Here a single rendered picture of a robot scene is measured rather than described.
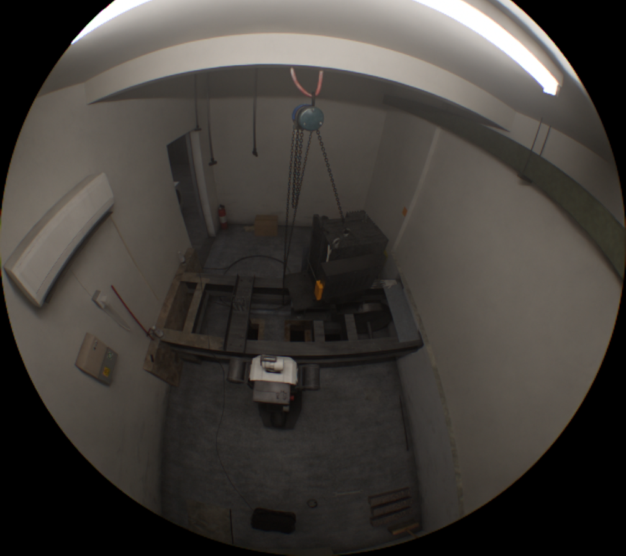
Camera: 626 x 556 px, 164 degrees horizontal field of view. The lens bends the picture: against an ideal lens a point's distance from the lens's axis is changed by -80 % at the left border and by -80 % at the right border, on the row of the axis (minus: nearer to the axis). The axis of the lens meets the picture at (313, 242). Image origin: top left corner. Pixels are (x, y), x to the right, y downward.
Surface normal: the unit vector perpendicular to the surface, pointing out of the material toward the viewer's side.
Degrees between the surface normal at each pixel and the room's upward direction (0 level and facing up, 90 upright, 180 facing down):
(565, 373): 90
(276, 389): 0
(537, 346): 90
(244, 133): 90
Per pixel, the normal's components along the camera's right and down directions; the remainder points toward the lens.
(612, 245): -0.99, -0.04
